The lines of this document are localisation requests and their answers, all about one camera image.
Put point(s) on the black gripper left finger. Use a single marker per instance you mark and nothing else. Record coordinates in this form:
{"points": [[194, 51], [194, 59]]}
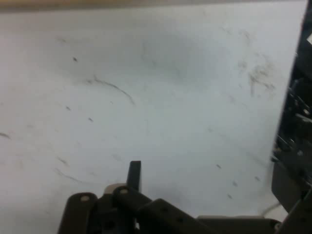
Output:
{"points": [[126, 209]]}

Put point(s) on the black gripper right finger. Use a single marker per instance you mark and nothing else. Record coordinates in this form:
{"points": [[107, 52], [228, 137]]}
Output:
{"points": [[301, 217]]}

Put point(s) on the black equipment frame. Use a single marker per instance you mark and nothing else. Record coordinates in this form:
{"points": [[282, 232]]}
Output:
{"points": [[298, 146]]}

